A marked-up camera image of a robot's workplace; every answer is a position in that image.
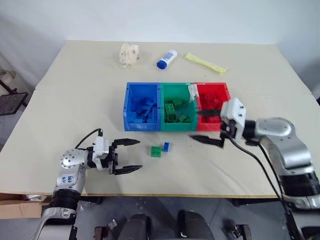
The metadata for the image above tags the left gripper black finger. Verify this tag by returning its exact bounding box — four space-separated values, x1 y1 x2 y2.
111 137 142 151
109 164 143 176

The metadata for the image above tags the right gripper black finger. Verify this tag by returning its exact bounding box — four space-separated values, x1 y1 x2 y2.
188 134 226 150
197 108 223 118

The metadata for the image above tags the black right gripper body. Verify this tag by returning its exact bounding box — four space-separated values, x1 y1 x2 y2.
220 119 238 141

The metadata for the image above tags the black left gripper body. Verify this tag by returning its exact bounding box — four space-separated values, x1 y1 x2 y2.
107 141 119 175

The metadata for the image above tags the red toy block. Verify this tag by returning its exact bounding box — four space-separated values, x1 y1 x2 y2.
200 116 222 125

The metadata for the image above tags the red plastic bin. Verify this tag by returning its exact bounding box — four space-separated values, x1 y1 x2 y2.
193 82 232 132

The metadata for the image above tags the white tape strip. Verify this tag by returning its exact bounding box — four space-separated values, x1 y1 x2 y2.
186 83 199 104

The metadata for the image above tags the green plastic bin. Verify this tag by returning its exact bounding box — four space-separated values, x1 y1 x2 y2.
159 82 199 132

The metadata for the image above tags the green square toy block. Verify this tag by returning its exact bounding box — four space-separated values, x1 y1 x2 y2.
150 145 163 159

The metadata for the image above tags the blue plastic bin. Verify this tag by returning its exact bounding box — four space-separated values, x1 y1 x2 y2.
122 82 162 132

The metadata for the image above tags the long yellow packet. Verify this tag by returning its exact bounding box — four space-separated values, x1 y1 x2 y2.
184 52 230 75

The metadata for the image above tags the dark rounded shape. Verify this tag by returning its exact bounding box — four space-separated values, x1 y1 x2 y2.
119 212 154 240
176 209 215 240

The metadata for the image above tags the white bottle with blue cap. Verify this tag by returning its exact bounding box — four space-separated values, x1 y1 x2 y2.
156 49 179 70

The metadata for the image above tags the crumpled white tissue wad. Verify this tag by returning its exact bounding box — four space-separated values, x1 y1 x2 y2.
118 42 140 69

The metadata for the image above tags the brown cardboard box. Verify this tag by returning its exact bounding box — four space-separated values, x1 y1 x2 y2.
0 193 49 220

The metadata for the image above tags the black metal stand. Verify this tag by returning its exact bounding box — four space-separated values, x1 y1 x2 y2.
0 70 29 116

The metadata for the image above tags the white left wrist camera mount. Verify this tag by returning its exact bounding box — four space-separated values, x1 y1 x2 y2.
91 136 111 172

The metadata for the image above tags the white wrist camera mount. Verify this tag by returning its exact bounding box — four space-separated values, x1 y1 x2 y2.
219 97 248 141
91 136 111 172

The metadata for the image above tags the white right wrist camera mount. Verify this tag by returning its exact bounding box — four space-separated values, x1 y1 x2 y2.
219 97 248 141

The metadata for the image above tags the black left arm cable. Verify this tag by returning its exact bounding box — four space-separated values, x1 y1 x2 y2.
74 128 104 150

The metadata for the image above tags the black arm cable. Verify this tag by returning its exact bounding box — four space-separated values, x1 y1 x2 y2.
226 137 285 202
74 128 104 150
257 143 286 198

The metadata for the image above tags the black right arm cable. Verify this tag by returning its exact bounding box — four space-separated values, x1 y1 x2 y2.
226 137 285 202
257 143 286 198

